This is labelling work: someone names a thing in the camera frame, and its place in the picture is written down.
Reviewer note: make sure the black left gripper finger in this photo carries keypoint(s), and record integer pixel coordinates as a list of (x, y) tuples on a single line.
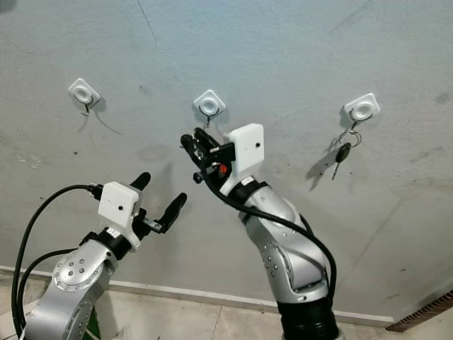
[(141, 180), (175, 209)]

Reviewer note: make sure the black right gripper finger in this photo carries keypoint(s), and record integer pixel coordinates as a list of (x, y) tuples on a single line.
[(205, 137), (190, 145)]

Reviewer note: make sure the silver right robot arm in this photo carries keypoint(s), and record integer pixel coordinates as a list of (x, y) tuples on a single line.
[(290, 262)]

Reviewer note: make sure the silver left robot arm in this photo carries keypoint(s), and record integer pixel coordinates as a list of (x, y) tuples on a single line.
[(71, 297)]

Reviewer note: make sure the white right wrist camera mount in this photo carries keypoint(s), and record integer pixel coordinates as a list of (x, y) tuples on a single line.
[(248, 147)]

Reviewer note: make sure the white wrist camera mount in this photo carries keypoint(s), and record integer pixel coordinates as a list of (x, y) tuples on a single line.
[(117, 205), (248, 147)]

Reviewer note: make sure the white adhesive wall hook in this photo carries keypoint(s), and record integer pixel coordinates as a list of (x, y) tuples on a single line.
[(361, 108), (209, 105), (83, 92)]

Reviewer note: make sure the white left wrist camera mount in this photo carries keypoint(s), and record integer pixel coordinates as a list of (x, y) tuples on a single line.
[(117, 205)]

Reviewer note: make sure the pale wall baseboard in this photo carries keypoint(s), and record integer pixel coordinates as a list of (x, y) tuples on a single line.
[(184, 290)]

